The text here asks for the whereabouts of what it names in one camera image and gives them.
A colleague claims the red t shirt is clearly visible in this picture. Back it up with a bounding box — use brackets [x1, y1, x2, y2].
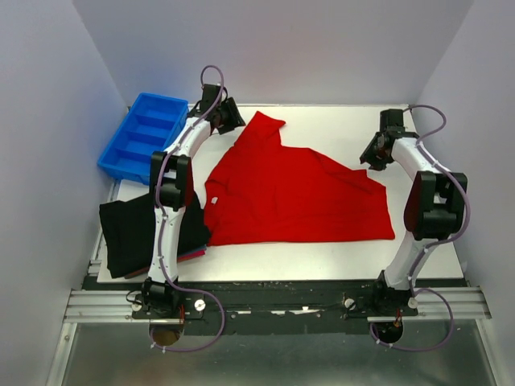
[204, 112, 395, 246]

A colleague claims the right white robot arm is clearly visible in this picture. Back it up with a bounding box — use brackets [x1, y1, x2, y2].
[360, 107, 470, 312]

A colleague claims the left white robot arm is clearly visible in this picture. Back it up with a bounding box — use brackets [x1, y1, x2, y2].
[141, 84, 245, 318]

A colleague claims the folded coloured shirts stack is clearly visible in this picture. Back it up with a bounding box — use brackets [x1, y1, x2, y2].
[123, 245, 207, 279]

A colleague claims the blue plastic bin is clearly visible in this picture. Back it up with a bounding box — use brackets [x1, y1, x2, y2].
[97, 92, 189, 185]

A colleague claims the black folded t shirt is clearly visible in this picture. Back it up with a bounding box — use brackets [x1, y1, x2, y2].
[99, 194, 211, 278]

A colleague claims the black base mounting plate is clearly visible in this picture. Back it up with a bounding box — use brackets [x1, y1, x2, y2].
[132, 280, 418, 336]

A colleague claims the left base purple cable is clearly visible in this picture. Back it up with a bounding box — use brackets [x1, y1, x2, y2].
[149, 287, 229, 355]

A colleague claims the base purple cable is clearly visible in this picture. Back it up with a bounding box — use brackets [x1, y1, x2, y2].
[369, 287, 457, 354]
[149, 287, 229, 355]

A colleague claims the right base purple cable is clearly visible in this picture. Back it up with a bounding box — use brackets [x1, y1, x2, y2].
[369, 287, 457, 354]

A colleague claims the aluminium extrusion rail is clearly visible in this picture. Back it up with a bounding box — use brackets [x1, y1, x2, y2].
[65, 280, 492, 322]

